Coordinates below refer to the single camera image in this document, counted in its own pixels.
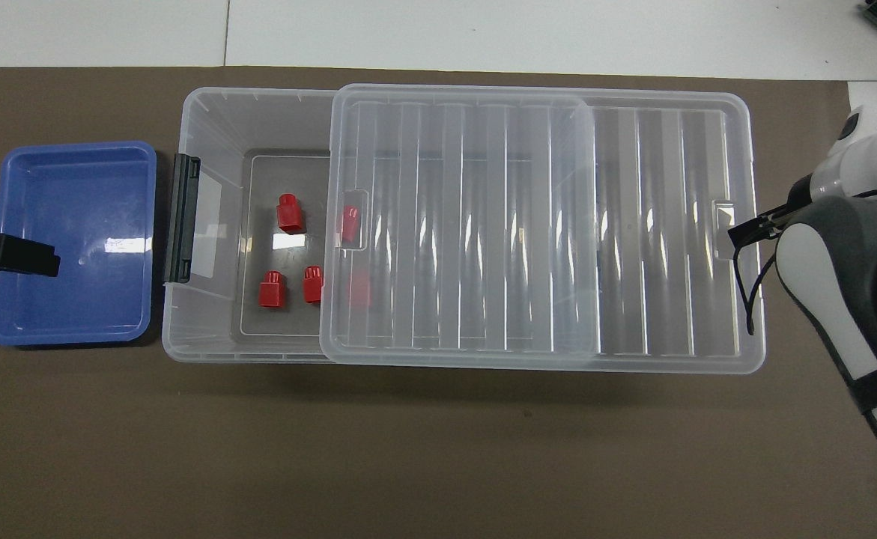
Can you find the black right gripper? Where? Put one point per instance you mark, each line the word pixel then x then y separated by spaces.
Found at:
pixel 799 198

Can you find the clear ribbed plastic lid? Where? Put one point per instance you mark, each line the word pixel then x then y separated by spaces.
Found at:
pixel 670 224

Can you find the red plastic block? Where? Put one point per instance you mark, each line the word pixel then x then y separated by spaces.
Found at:
pixel 359 292
pixel 350 223
pixel 290 215
pixel 313 286
pixel 272 290

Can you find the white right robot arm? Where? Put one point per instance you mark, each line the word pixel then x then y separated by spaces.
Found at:
pixel 842 299

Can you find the blue plastic tray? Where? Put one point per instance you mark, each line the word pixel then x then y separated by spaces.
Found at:
pixel 71 299

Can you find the clear plastic storage box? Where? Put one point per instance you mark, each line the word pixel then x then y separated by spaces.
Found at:
pixel 213 322

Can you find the brown table mat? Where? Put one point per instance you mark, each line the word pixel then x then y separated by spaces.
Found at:
pixel 408 449

